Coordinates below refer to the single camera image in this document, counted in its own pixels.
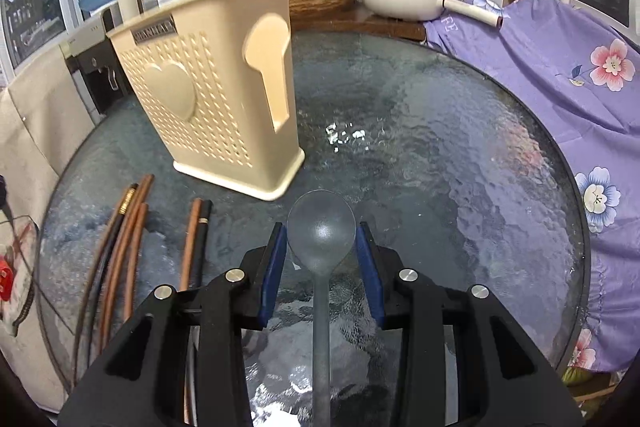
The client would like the dark wooden counter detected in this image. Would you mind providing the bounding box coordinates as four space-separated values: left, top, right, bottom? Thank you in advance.
290 4 427 42

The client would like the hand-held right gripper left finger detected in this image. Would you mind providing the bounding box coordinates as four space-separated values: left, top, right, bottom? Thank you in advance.
57 222 289 427

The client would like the black chopstick gold band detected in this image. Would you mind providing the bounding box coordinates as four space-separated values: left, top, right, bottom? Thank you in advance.
72 183 139 383

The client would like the water dispenser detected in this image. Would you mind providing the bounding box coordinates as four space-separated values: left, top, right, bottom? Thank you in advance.
60 4 136 118

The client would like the purple floral cloth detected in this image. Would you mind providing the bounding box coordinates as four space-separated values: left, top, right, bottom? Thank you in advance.
425 0 640 373

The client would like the beige plastic utensil holder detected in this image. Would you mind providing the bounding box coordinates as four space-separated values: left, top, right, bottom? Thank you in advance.
106 0 306 201

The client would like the beige cloth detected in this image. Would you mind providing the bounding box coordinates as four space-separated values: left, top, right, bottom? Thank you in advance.
0 47 96 413

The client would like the brown wooden chopstick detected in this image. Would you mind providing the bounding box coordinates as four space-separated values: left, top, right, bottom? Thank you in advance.
122 203 150 323
179 199 202 293
98 174 155 355

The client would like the black cable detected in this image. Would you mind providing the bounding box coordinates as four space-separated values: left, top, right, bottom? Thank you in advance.
0 214 76 388

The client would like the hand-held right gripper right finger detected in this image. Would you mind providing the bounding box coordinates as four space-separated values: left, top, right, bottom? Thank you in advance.
355 222 587 427

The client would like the cream pan with lid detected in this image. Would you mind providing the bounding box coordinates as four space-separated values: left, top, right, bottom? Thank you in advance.
359 0 503 29

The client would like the translucent grey spoon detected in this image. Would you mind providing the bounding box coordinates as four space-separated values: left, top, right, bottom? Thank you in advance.
287 189 357 427

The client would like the metal ladle black handle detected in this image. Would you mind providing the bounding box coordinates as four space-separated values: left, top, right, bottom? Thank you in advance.
191 201 214 288

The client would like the white cup tube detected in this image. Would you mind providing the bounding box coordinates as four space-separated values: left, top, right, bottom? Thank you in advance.
116 0 142 28

